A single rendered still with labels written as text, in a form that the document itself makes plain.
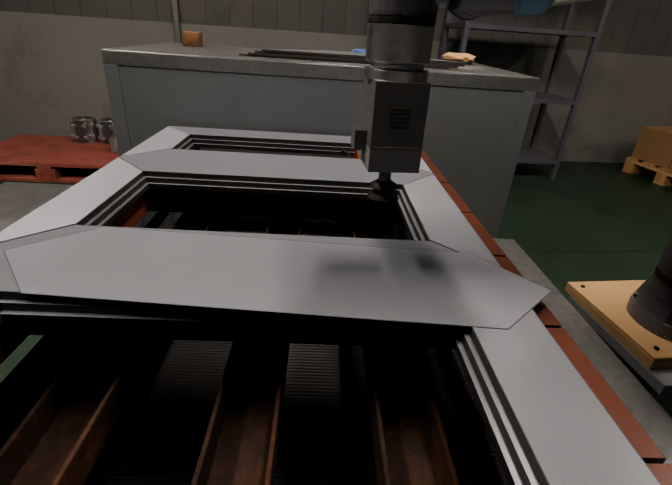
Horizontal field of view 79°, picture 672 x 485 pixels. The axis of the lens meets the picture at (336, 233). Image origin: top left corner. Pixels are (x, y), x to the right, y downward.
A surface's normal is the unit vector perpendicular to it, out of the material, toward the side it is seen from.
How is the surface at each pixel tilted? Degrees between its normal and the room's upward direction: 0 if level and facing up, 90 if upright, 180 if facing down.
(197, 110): 90
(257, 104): 90
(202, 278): 0
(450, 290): 0
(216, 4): 90
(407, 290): 0
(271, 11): 90
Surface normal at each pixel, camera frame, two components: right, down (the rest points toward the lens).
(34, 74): 0.11, 0.45
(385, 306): 0.06, -0.89
